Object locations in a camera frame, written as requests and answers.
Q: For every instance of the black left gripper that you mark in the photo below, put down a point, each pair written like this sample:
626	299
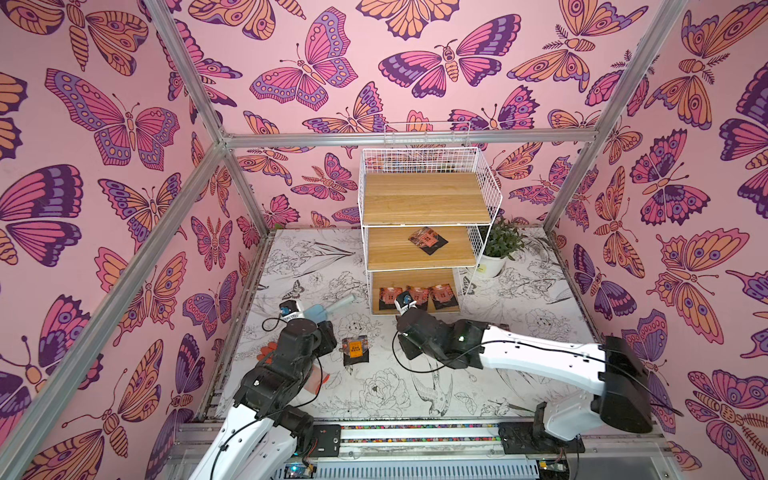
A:
327	337

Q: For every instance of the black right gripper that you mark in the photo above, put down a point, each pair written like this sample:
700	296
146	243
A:
409	321

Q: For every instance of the red tea bag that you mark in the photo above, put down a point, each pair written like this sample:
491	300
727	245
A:
443	297
420	295
388	298
428	240

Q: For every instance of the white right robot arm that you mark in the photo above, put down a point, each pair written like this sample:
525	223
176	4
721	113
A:
611	381

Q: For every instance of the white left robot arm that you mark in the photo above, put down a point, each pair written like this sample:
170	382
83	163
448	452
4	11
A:
270	396

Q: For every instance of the red work glove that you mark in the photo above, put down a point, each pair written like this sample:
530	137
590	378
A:
317	377

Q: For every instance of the potted green plant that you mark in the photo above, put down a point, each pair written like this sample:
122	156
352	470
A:
502	241

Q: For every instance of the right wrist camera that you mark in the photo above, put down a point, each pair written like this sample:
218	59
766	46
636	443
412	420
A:
404	302

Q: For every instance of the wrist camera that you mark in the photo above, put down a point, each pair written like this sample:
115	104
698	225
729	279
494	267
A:
404	302
290	309

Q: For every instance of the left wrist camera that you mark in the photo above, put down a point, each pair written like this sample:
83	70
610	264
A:
290	309

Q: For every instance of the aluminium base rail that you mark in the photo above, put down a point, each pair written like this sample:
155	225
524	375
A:
506	448

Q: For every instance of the white wire three-tier shelf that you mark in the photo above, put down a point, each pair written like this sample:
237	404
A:
425	216

